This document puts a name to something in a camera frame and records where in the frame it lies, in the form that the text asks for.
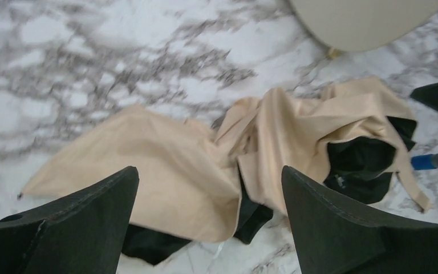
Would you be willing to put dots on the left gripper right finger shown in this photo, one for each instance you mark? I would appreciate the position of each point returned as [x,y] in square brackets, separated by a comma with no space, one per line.
[334,233]

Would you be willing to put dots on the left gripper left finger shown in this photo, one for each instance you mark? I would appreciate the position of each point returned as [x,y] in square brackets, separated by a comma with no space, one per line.
[80,233]

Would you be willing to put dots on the beige folding umbrella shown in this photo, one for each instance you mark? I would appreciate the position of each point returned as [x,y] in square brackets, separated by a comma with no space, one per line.
[201,184]

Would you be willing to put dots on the cream cylindrical umbrella stand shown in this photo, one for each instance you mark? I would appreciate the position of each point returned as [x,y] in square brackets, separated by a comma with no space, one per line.
[353,26]

